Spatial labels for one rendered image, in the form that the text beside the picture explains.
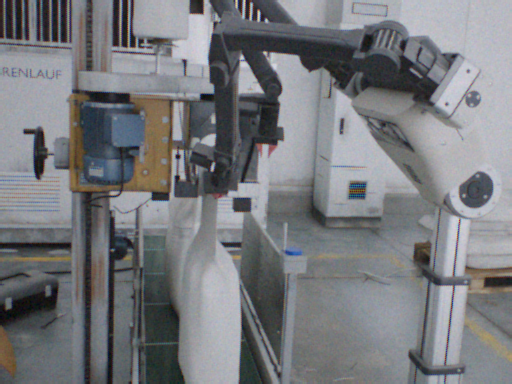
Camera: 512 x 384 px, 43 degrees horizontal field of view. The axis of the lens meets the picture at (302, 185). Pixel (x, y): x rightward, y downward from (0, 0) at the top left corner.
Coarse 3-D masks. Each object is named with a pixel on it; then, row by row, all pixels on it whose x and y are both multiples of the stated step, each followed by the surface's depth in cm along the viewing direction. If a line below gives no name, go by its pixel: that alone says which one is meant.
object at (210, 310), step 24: (216, 216) 200; (192, 240) 232; (216, 240) 232; (192, 264) 213; (216, 264) 203; (192, 288) 205; (216, 288) 201; (192, 312) 204; (216, 312) 201; (240, 312) 205; (192, 336) 204; (216, 336) 202; (240, 336) 208; (192, 360) 205; (216, 360) 203
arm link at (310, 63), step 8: (256, 0) 179; (264, 0) 179; (272, 0) 179; (264, 8) 180; (272, 8) 180; (280, 8) 181; (264, 16) 181; (272, 16) 181; (280, 16) 181; (288, 16) 182; (296, 24) 183; (304, 56) 184; (304, 64) 185; (312, 64) 185; (320, 64) 185
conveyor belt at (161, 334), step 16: (144, 240) 388; (160, 240) 390; (144, 256) 358; (160, 256) 360; (144, 272) 332; (160, 272) 333; (144, 288) 310; (160, 288) 311; (144, 304) 290; (160, 304) 291; (160, 320) 273; (176, 320) 274; (160, 336) 258; (176, 336) 259; (160, 352) 244; (176, 352) 245; (240, 352) 249; (160, 368) 232; (176, 368) 232; (240, 368) 236
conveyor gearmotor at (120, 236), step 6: (120, 234) 382; (126, 234) 393; (132, 234) 399; (120, 240) 379; (126, 240) 390; (120, 246) 372; (126, 246) 381; (120, 252) 373; (126, 252) 374; (132, 252) 394; (120, 258) 374
